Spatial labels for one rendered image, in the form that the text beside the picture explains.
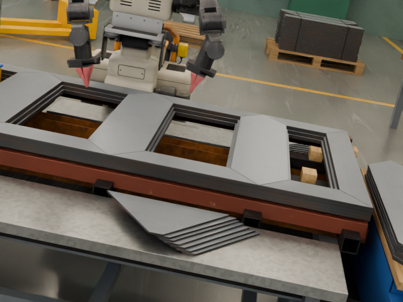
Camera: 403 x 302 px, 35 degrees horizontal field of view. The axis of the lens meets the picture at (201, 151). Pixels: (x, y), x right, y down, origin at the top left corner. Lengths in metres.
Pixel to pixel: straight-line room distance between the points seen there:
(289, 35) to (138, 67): 5.40
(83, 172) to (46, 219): 0.26
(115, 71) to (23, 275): 0.98
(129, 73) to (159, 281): 0.95
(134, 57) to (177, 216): 1.33
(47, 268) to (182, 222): 1.32
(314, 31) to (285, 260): 6.63
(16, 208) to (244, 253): 0.62
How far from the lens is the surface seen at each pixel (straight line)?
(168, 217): 1.71
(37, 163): 1.96
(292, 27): 8.16
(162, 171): 1.86
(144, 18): 2.83
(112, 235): 1.67
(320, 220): 1.90
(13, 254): 3.01
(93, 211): 1.78
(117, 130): 2.09
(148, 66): 2.89
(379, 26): 12.51
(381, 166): 2.29
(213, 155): 2.41
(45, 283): 2.82
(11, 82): 2.47
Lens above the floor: 1.55
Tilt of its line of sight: 20 degrees down
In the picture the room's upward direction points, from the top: 10 degrees clockwise
